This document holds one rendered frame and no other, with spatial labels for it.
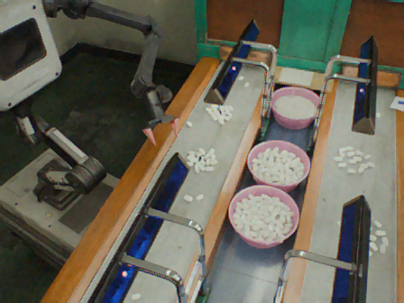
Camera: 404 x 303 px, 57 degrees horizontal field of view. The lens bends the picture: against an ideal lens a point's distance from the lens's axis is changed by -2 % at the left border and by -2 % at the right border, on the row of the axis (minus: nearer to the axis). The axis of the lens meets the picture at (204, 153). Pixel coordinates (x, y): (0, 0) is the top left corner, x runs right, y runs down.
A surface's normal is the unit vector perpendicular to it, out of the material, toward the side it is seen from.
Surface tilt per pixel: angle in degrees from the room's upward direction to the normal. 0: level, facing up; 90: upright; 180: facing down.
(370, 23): 90
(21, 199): 1
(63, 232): 0
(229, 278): 0
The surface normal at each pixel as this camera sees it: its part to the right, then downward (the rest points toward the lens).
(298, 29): -0.33, 0.67
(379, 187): -0.03, -0.71
